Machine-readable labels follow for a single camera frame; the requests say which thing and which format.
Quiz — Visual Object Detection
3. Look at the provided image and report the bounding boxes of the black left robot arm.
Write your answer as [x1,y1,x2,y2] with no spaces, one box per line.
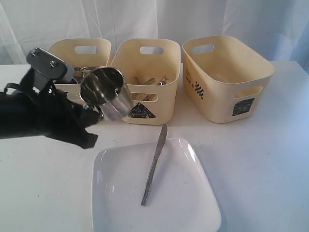
[0,69,101,149]

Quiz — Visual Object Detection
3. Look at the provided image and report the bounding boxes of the white curtain backdrop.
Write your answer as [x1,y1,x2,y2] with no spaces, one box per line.
[0,0,309,70]

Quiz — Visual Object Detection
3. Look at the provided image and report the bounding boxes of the stainless steel table knife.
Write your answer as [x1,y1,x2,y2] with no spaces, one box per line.
[141,124,168,206]

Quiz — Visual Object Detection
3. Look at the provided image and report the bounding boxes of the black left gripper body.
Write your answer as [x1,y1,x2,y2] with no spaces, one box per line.
[19,69,84,142]

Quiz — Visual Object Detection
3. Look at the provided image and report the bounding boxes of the cream bin with square mark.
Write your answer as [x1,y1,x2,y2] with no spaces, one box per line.
[183,35,275,123]

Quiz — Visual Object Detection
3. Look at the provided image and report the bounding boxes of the long stainless steel spoon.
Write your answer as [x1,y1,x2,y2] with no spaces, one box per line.
[132,78,166,101]

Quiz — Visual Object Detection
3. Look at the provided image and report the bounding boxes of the cream bin with circle mark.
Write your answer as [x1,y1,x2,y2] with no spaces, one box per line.
[47,38,112,100]

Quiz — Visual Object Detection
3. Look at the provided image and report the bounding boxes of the stainless steel mug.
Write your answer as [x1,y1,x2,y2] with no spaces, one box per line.
[79,66,133,121]

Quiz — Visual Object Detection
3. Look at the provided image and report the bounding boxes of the cream bin with triangle mark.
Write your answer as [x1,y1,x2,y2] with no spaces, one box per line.
[111,39,181,125]

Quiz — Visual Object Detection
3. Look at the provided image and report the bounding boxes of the large stainless steel bowl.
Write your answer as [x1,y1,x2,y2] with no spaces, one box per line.
[73,67,91,84]

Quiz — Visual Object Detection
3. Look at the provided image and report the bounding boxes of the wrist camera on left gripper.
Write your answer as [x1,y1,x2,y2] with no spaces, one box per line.
[26,47,74,83]

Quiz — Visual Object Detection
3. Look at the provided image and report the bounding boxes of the white square plate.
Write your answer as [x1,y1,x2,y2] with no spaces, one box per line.
[92,138,222,232]

